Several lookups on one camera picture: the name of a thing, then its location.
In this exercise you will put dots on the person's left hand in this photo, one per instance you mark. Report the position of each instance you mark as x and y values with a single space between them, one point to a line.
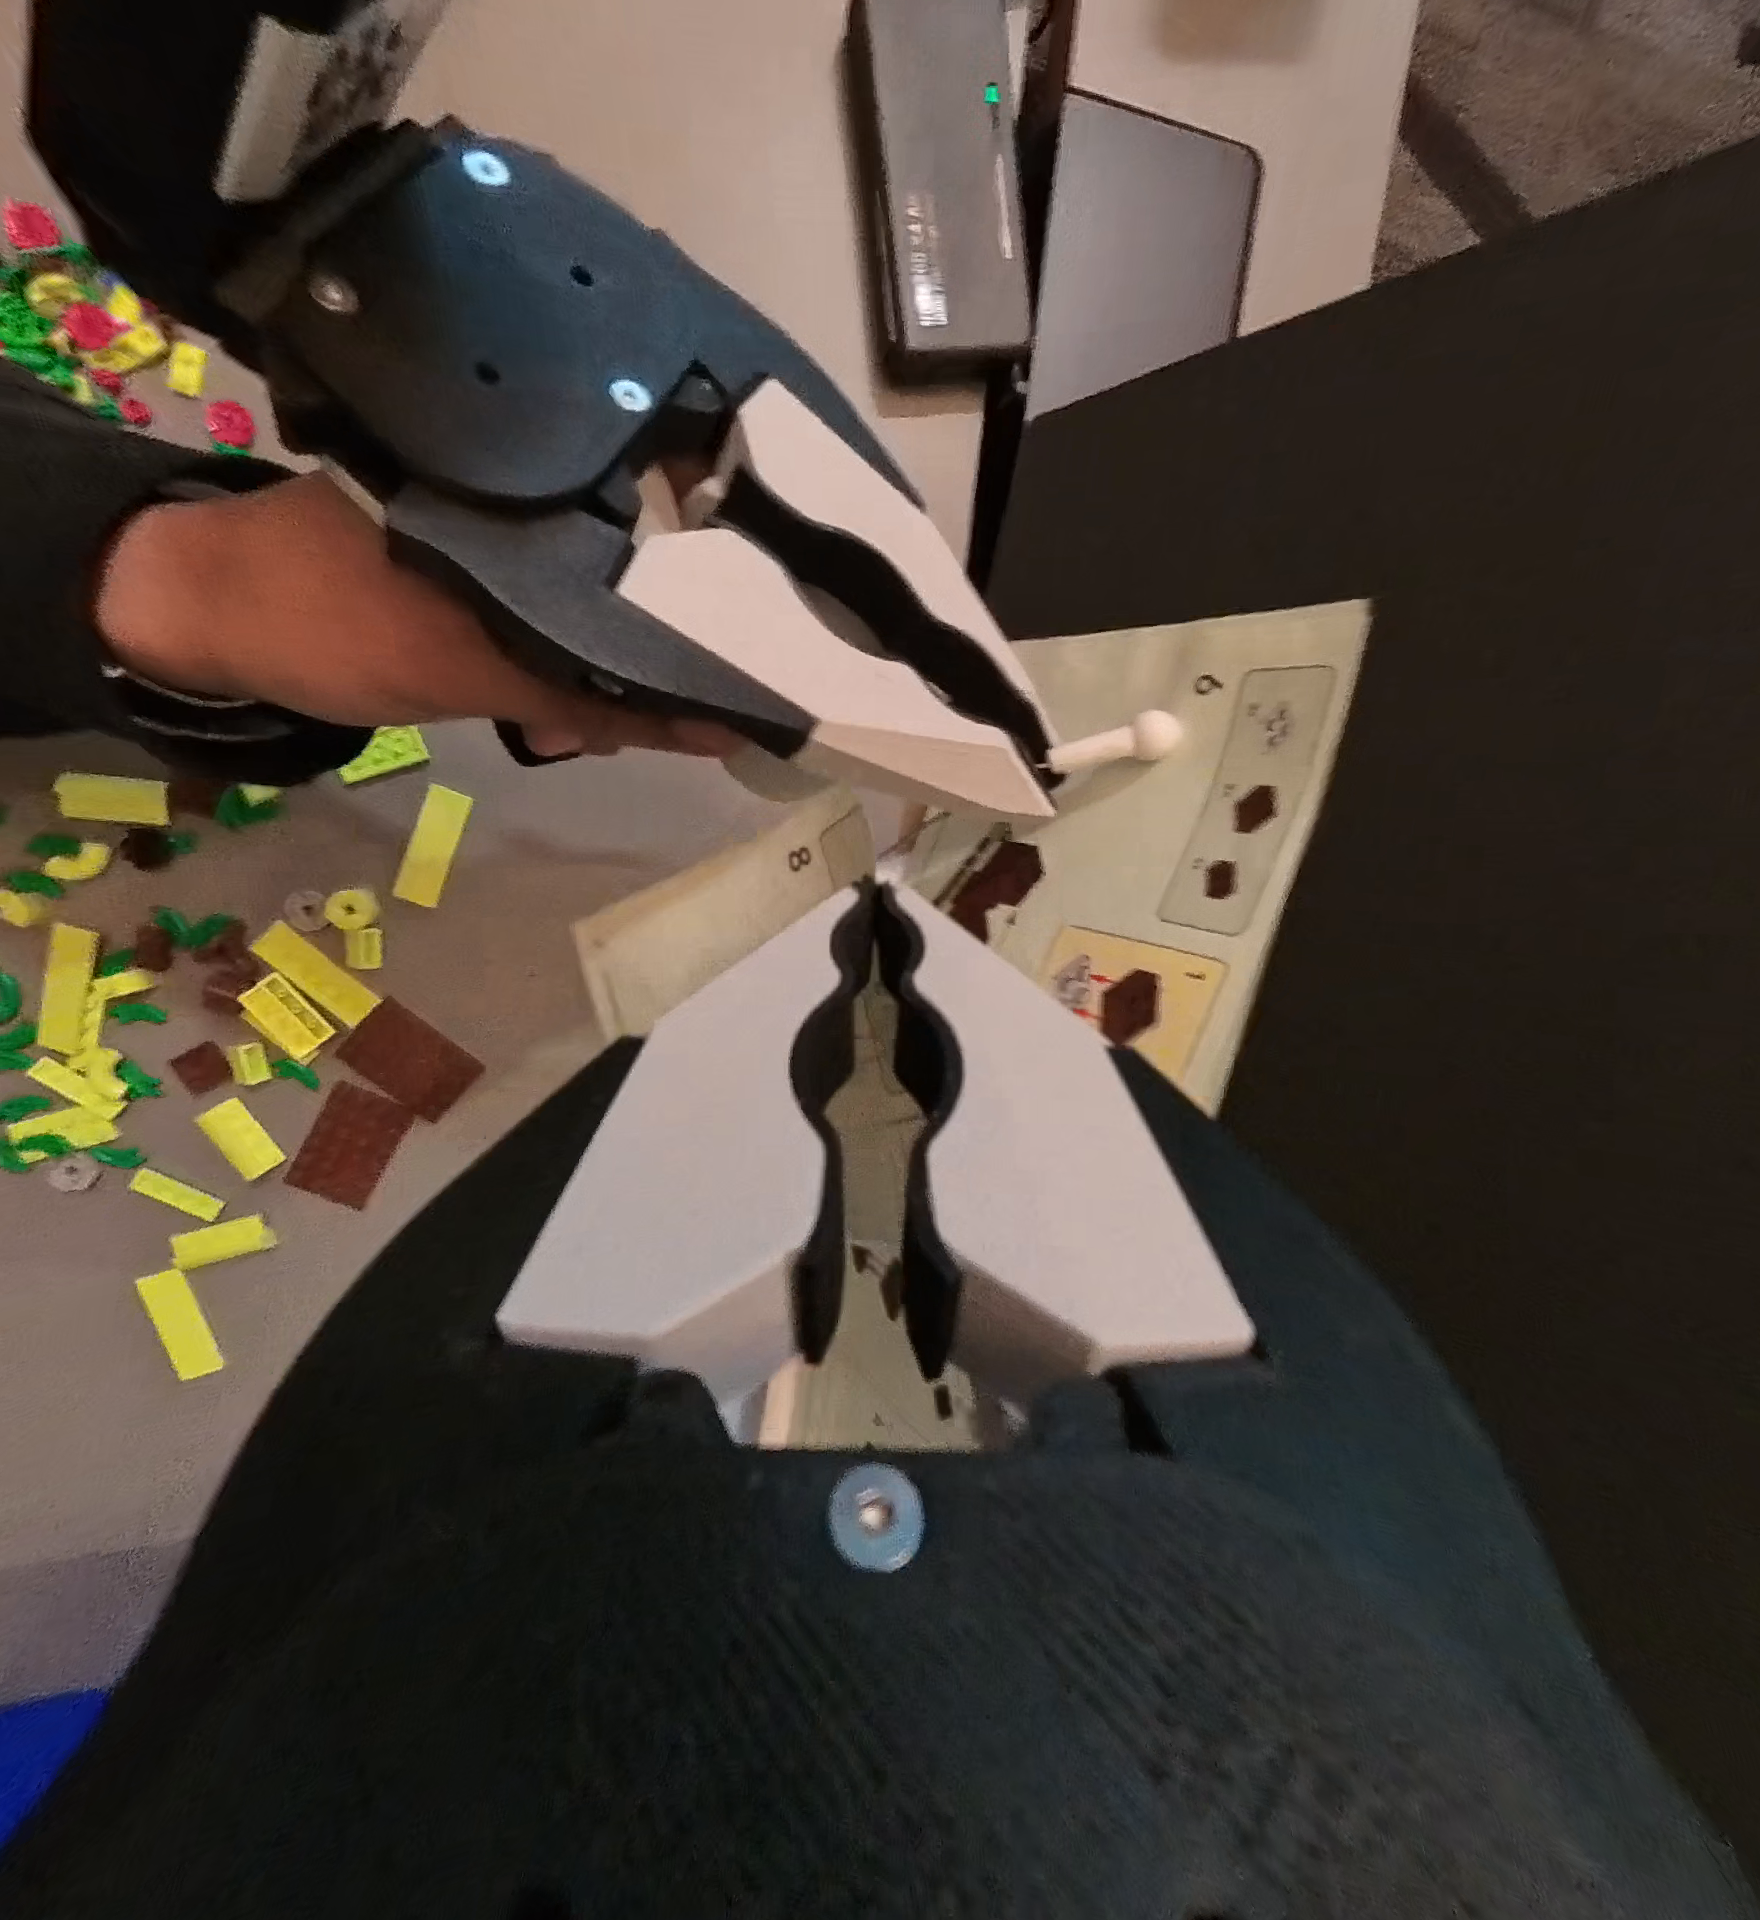
295 600

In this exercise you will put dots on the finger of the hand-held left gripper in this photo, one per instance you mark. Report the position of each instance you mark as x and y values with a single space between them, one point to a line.
805 660
880 555

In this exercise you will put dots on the person's left forearm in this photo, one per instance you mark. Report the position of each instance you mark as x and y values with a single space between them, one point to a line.
9 525

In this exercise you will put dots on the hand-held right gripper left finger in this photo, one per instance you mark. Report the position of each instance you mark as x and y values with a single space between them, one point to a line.
669 1200

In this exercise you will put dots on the instruction booklet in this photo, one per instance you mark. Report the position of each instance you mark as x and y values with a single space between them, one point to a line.
1179 780

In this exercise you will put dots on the scattered lime green bricks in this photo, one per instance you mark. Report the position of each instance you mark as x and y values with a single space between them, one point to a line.
310 972

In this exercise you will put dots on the scattered small brown pieces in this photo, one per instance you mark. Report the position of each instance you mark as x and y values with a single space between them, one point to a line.
201 1066

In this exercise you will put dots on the flat black box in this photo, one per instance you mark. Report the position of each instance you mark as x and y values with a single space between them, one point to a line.
940 195

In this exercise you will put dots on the brown studded plate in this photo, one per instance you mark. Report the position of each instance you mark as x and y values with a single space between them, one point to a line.
348 1143
408 1057

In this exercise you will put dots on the white book stand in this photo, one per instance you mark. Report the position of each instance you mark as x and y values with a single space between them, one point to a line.
1121 745

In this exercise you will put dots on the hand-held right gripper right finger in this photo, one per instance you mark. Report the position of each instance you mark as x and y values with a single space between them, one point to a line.
1076 1200

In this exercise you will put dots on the pile of small flower pieces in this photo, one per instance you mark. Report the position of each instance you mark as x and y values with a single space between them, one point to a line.
85 321

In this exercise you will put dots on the grey round plate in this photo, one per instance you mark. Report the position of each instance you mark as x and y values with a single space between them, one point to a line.
70 1173
305 908

